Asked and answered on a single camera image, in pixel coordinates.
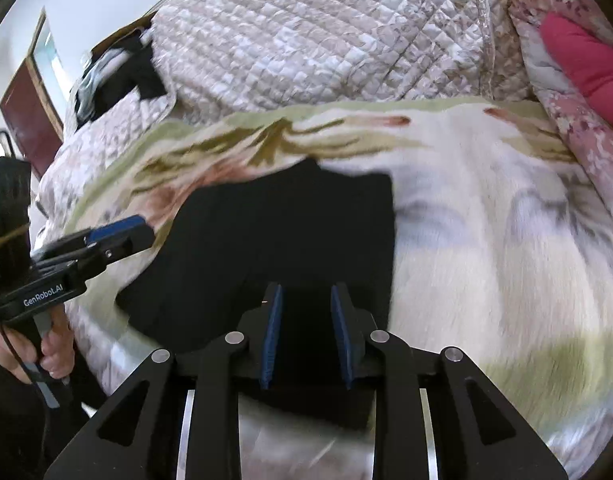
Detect quilted beige bedspread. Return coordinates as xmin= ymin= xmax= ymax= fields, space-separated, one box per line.
xmin=31 ymin=0 xmax=542 ymax=241

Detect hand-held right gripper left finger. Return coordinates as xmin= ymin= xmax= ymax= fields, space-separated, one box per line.
xmin=44 ymin=282 xmax=284 ymax=480

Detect pink floral comforter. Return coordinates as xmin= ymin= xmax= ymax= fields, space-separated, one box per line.
xmin=509 ymin=0 xmax=613 ymax=226

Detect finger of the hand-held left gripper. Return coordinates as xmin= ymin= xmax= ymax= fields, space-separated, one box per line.
xmin=36 ymin=229 xmax=157 ymax=281
xmin=34 ymin=215 xmax=148 ymax=263

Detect dark red wooden door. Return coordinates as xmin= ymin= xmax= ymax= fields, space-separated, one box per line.
xmin=0 ymin=62 xmax=64 ymax=181

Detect floral fleece blanket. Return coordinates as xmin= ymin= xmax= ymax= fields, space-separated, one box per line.
xmin=64 ymin=99 xmax=613 ymax=480

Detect black cable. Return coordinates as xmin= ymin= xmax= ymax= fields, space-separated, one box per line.
xmin=0 ymin=305 xmax=42 ymax=391

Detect light blue garment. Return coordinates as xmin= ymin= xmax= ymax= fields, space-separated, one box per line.
xmin=79 ymin=55 xmax=132 ymax=106

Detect black garment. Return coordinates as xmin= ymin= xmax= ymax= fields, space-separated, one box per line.
xmin=74 ymin=42 xmax=167 ymax=128

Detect person's dark clothing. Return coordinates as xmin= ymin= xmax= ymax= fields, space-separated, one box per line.
xmin=0 ymin=355 xmax=107 ymax=480

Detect black pants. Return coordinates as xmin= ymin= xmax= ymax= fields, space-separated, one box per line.
xmin=115 ymin=157 xmax=397 ymax=433

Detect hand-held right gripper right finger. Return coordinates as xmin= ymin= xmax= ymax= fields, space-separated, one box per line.
xmin=330 ymin=282 xmax=569 ymax=480

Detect person's left hand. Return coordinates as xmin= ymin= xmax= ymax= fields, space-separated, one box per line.
xmin=0 ymin=305 xmax=77 ymax=386

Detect brown wooden headboard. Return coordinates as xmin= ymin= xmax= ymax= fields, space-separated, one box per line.
xmin=91 ymin=12 xmax=154 ymax=56

